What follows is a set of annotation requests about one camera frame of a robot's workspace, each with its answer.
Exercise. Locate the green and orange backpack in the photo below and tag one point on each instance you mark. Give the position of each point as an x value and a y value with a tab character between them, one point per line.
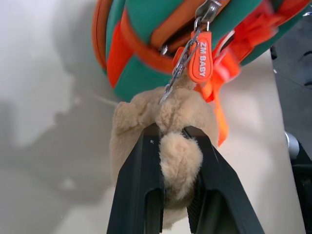
146	19

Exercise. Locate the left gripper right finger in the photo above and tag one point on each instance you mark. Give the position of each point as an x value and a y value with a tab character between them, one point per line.
219	195

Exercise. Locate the beige plush toy pendant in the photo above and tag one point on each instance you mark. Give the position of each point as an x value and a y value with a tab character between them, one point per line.
180	158

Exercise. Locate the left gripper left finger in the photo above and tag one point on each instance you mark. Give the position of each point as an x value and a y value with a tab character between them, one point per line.
136	195

